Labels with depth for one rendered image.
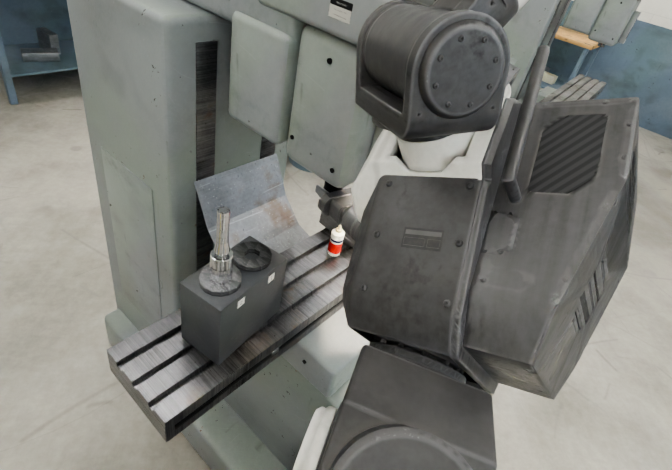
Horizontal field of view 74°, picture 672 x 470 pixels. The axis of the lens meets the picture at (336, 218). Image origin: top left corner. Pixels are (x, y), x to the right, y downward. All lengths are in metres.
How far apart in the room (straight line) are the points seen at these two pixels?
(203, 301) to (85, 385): 1.35
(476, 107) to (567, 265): 0.16
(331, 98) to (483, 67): 0.55
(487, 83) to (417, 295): 0.21
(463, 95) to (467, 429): 0.28
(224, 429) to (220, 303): 0.96
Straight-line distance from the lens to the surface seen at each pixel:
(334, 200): 1.07
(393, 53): 0.44
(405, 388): 0.42
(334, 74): 0.92
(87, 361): 2.33
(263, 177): 1.48
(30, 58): 4.67
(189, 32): 1.16
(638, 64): 7.39
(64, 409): 2.22
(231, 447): 1.83
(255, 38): 1.04
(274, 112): 1.04
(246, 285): 0.99
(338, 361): 1.22
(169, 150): 1.25
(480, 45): 0.42
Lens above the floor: 1.85
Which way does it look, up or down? 36 degrees down
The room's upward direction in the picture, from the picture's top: 13 degrees clockwise
